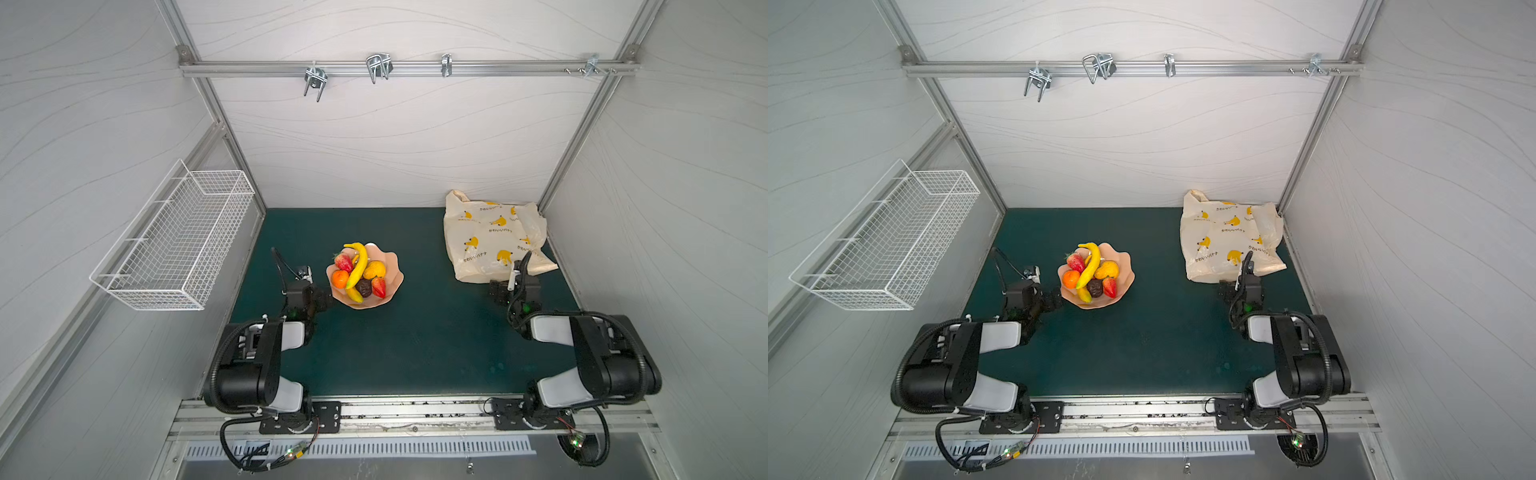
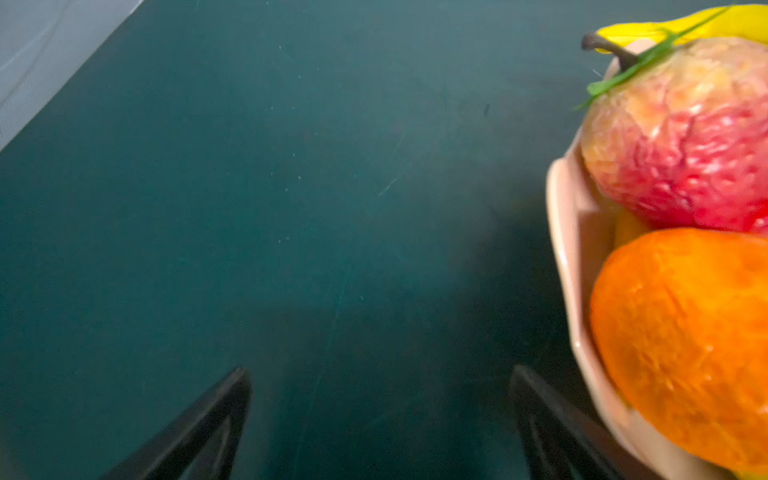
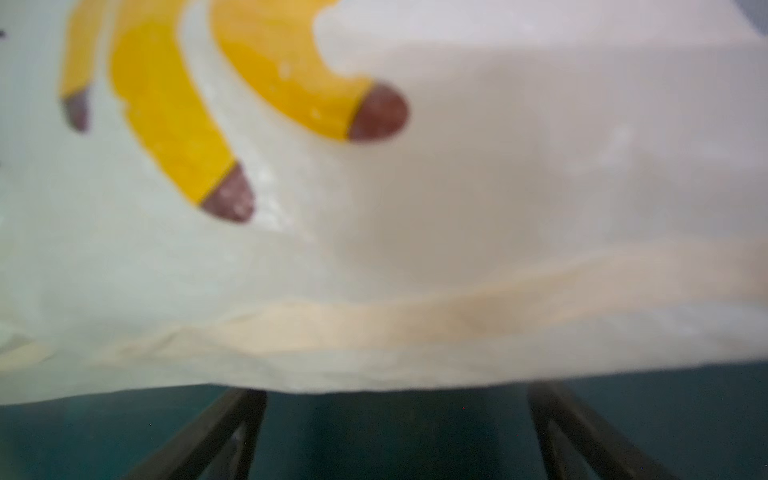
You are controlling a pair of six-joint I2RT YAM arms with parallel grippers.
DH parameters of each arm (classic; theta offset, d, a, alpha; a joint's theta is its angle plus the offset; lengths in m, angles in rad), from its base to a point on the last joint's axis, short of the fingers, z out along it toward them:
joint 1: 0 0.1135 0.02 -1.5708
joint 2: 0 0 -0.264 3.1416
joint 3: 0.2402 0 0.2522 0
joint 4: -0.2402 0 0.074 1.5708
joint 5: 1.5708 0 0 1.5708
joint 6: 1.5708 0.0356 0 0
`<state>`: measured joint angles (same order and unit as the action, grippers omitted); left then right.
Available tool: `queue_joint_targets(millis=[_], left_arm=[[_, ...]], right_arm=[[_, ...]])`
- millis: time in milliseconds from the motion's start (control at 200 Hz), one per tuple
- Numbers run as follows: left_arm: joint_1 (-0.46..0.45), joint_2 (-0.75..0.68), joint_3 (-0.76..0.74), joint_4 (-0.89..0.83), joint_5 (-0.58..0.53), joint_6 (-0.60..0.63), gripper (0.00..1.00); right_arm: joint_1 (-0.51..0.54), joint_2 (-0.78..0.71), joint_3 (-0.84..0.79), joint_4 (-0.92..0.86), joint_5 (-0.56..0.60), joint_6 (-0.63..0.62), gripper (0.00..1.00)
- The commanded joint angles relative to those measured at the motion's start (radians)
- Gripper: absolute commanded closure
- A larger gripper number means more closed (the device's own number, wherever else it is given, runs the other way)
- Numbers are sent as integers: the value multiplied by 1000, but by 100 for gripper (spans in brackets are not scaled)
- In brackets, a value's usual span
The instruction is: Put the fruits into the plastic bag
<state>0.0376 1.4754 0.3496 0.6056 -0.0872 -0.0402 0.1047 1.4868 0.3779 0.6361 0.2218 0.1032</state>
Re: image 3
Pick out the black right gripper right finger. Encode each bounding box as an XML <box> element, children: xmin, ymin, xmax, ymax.
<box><xmin>527</xmin><ymin>382</ymin><xmax>675</xmax><ymax>479</ymax></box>

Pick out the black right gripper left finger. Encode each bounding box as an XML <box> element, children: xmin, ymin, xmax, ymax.
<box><xmin>124</xmin><ymin>388</ymin><xmax>267</xmax><ymax>479</ymax></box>

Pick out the cream banana-print plastic bag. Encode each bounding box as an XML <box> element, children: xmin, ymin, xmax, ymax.
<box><xmin>1</xmin><ymin>1</ymin><xmax>767</xmax><ymax>405</ymax></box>

